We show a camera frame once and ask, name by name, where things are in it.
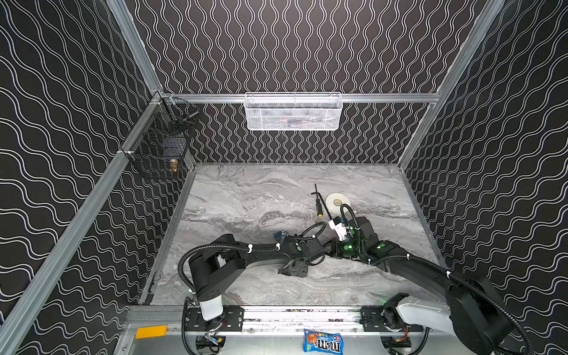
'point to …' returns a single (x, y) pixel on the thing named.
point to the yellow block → (151, 331)
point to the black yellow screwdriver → (318, 204)
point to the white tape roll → (335, 200)
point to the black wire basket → (164, 137)
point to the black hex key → (323, 203)
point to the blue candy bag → (316, 341)
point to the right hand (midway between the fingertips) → (320, 250)
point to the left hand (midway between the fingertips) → (305, 275)
